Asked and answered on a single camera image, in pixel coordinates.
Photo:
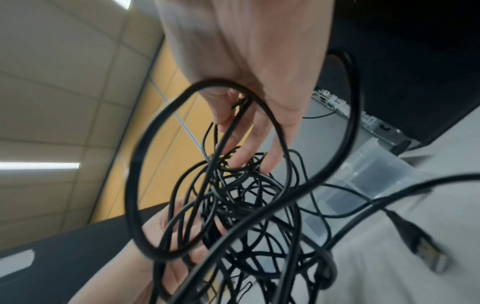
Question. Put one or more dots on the ceiling strip light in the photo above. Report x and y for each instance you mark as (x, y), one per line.
(37, 165)
(122, 3)

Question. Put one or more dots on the yellow partition panel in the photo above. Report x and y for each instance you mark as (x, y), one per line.
(168, 118)

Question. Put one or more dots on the black monitor with square stand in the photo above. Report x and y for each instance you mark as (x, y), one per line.
(67, 261)

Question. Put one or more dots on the clear plastic compartment box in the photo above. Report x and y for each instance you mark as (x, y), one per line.
(378, 175)

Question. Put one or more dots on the person's right hand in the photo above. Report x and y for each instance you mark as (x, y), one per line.
(255, 44)

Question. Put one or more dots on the black desktop computer tower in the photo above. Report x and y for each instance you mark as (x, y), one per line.
(412, 59)

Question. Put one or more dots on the grey desk partition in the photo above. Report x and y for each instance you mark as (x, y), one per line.
(326, 133)

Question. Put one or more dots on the person's left hand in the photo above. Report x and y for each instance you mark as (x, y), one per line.
(150, 267)

